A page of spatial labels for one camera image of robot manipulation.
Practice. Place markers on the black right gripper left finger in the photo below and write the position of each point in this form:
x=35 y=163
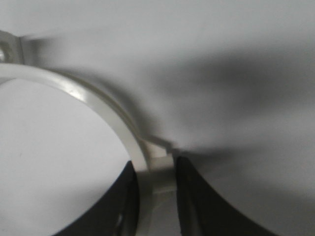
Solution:
x=114 y=214

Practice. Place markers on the white half pipe clamp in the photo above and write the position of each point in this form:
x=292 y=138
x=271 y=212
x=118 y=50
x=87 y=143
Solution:
x=153 y=163

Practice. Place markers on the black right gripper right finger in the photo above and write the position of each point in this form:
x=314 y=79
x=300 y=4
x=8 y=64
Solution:
x=203 y=212

